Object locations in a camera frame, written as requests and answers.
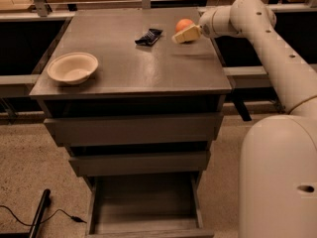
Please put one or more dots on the grey metal rail frame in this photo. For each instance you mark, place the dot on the grey metal rail frame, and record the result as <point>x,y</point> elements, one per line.
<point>22,63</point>

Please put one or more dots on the white paper bowl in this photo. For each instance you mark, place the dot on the white paper bowl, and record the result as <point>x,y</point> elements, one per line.
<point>72,68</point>

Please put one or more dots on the grey open bottom drawer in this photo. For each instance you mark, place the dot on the grey open bottom drawer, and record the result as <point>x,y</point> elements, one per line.
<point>146,206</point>

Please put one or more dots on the black bar on floor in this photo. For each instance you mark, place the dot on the black bar on floor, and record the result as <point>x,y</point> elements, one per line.
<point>34,227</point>

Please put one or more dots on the grey middle drawer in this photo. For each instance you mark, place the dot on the grey middle drawer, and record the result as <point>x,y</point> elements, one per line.
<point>135,164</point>

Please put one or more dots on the orange fruit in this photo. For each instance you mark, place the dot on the orange fruit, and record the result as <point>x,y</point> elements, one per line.
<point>182,24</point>

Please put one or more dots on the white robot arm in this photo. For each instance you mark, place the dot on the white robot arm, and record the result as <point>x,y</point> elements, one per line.
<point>278,162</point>

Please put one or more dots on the black snack packet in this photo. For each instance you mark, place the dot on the black snack packet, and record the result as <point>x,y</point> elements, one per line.
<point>149,38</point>

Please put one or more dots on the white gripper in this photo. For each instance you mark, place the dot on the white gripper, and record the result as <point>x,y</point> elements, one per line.
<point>207,26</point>

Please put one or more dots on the grey top drawer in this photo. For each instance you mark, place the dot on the grey top drawer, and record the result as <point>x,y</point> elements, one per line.
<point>133,130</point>

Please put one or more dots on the grey drawer cabinet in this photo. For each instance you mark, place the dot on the grey drawer cabinet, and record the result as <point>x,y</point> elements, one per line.
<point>133,80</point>

